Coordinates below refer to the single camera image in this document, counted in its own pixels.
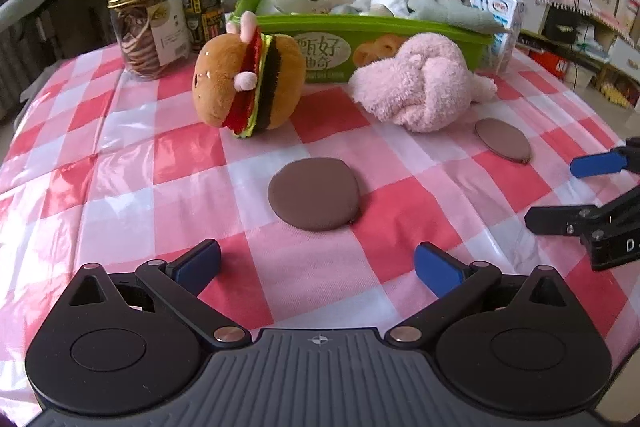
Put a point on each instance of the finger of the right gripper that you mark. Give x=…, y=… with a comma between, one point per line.
x=619, y=216
x=614, y=161

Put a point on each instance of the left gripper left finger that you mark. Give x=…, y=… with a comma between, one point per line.
x=177, y=285

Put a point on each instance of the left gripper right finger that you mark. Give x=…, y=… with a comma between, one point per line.
x=457, y=288

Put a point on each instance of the grey green cloth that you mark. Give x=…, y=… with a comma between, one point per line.
x=457, y=13

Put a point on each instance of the brown round coaster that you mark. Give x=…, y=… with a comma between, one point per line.
x=315, y=194
x=504, y=140

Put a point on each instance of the red white checkered tablecloth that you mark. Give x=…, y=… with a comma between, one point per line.
x=113, y=169

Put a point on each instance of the blue white milk carton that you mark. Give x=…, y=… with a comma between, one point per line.
x=508, y=15

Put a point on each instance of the pink fluffy plush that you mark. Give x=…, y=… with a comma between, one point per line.
x=424, y=88

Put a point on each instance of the hamburger plush toy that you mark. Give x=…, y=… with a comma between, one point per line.
x=247, y=81

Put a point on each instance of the gold lid cookie jar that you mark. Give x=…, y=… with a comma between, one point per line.
x=151, y=34

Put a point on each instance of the green plastic bin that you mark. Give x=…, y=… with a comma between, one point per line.
x=337, y=43

